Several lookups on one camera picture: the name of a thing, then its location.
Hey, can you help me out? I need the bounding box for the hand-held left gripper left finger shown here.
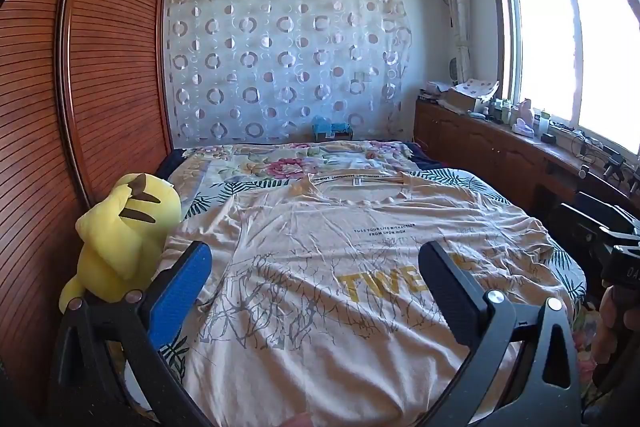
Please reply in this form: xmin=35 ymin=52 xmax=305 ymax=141
xmin=50 ymin=241 xmax=213 ymax=427

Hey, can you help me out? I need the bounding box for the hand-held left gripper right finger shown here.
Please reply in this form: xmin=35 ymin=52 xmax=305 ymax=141
xmin=417 ymin=241 xmax=583 ymax=427

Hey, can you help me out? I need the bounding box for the beige printed T-shirt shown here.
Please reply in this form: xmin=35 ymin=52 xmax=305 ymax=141
xmin=162 ymin=172 xmax=576 ymax=427

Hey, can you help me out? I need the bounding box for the yellow plush toy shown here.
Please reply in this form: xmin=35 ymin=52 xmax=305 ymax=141
xmin=59 ymin=173 xmax=182 ymax=314

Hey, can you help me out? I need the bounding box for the leaf print cloth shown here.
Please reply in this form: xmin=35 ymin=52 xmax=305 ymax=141
xmin=156 ymin=168 xmax=588 ymax=388

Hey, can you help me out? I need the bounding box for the long wooden cabinet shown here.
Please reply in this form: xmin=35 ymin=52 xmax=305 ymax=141
xmin=414 ymin=99 xmax=640 ymax=218

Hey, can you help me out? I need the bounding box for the floral blanket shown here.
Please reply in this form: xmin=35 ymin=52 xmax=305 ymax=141
xmin=167 ymin=141 xmax=426 ymax=202

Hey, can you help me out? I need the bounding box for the row of small bottles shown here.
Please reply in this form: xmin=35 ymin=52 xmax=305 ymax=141
xmin=487 ymin=97 xmax=551 ymax=138

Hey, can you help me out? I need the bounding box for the cardboard box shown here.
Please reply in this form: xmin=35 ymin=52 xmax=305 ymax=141
xmin=444 ymin=87 xmax=483 ymax=114

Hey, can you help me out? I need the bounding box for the blue tissue pack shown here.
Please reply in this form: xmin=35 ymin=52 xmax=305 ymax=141
xmin=312 ymin=116 xmax=353 ymax=140

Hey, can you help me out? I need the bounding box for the dotted paper box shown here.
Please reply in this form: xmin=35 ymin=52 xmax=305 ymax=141
xmin=457 ymin=78 xmax=502 ymax=101

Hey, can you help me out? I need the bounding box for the window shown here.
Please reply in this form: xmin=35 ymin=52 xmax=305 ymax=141
xmin=492 ymin=0 xmax=640 ymax=158

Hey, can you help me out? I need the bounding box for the wooden louvered wardrobe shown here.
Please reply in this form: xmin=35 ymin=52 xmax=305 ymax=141
xmin=0 ymin=0 xmax=173 ymax=408

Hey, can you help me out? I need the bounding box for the sheer circle pattern curtain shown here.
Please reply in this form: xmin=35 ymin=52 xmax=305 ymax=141
xmin=164 ymin=0 xmax=413 ymax=144

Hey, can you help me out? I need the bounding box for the tied patterned window curtain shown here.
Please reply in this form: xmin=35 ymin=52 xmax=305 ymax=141
xmin=440 ymin=0 xmax=473 ymax=85

